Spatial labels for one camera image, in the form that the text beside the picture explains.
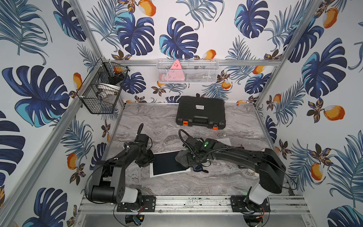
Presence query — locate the blue grey microfibre cloth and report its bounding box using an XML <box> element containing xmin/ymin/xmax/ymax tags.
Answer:
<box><xmin>175</xmin><ymin>150</ymin><xmax>209</xmax><ymax>173</ymax></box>

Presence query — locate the white drawing tablet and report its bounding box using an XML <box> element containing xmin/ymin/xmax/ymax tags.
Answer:
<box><xmin>217</xmin><ymin>138</ymin><xmax>235</xmax><ymax>147</ymax></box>
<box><xmin>150</xmin><ymin>151</ymin><xmax>191</xmax><ymax>178</ymax></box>

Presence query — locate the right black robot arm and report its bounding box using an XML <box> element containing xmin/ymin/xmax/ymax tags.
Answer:
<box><xmin>175</xmin><ymin>129</ymin><xmax>287</xmax><ymax>215</ymax></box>

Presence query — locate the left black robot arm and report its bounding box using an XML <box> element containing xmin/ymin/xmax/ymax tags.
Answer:
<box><xmin>84</xmin><ymin>123</ymin><xmax>155</xmax><ymax>211</ymax></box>

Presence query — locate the black plastic tool case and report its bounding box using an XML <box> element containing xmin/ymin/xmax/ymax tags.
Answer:
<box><xmin>175</xmin><ymin>96</ymin><xmax>226</xmax><ymax>130</ymax></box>

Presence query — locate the pink triangular card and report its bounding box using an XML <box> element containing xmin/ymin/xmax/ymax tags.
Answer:
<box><xmin>166</xmin><ymin>60</ymin><xmax>186</xmax><ymax>82</ymax></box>

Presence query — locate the black wire basket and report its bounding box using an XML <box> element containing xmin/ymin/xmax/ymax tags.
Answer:
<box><xmin>76</xmin><ymin>58</ymin><xmax>130</xmax><ymax>114</ymax></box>

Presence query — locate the white mesh wall basket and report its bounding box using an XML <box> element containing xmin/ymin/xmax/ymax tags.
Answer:
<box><xmin>156</xmin><ymin>59</ymin><xmax>219</xmax><ymax>84</ymax></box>

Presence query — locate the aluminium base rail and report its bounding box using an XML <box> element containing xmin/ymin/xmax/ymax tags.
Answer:
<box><xmin>78</xmin><ymin>195</ymin><xmax>310</xmax><ymax>215</ymax></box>

